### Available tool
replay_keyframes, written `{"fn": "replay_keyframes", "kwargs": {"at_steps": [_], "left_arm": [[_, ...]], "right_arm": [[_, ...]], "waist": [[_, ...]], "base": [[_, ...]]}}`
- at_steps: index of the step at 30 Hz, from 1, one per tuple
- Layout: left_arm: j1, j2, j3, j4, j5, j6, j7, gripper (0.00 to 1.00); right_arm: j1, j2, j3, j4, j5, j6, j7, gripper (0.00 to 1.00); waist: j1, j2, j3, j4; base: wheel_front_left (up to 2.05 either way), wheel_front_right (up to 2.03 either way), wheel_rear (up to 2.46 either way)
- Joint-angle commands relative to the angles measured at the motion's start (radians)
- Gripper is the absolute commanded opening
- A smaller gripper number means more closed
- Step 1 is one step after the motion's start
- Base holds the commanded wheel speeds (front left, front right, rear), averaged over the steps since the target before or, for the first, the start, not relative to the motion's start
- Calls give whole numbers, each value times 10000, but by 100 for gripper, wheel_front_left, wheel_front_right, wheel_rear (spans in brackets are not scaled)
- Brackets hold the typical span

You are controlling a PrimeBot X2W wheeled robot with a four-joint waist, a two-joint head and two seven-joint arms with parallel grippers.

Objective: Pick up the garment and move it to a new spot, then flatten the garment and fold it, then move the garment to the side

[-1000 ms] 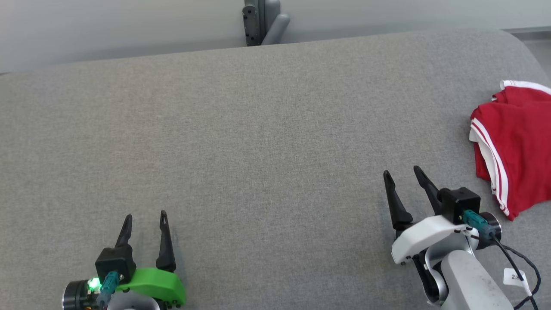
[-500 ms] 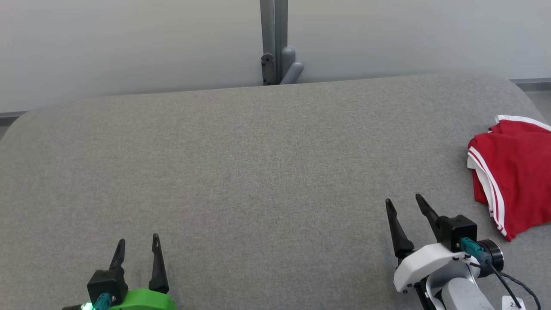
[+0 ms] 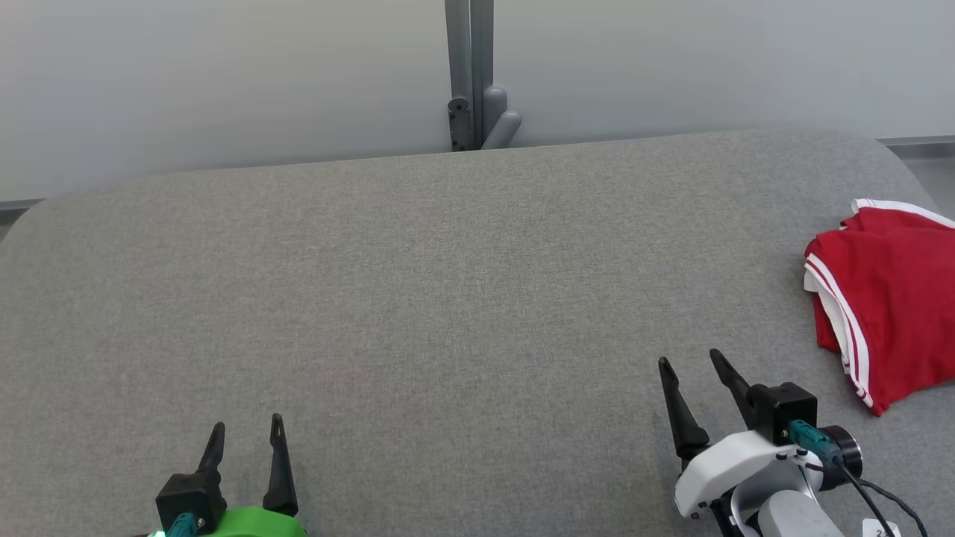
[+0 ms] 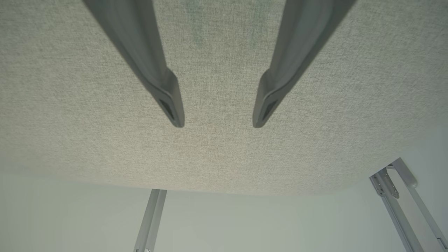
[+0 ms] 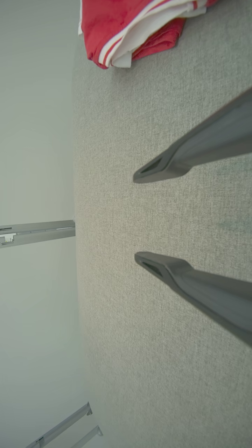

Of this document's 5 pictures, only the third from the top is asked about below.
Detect red white numbered jersey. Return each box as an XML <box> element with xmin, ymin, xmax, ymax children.
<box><xmin>803</xmin><ymin>198</ymin><xmax>955</xmax><ymax>418</ymax></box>

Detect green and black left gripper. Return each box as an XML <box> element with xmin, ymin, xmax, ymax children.
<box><xmin>149</xmin><ymin>414</ymin><xmax>309</xmax><ymax>537</ymax></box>

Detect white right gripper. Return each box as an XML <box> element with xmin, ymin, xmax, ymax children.
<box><xmin>657</xmin><ymin>348</ymin><xmax>823</xmax><ymax>521</ymax></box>

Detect black right cable teal plug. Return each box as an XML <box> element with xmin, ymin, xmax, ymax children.
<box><xmin>787</xmin><ymin>419</ymin><xmax>931</xmax><ymax>537</ymax></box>

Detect grey metal post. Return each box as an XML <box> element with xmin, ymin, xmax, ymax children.
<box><xmin>445</xmin><ymin>0</ymin><xmax>524</xmax><ymax>153</ymax></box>

